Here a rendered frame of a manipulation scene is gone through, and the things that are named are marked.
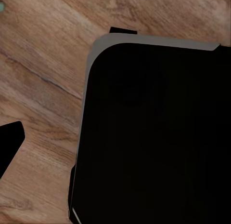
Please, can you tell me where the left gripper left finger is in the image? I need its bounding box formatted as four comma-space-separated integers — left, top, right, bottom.
0, 121, 25, 178

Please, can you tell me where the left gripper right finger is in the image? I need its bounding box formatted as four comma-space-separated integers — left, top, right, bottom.
216, 121, 231, 159

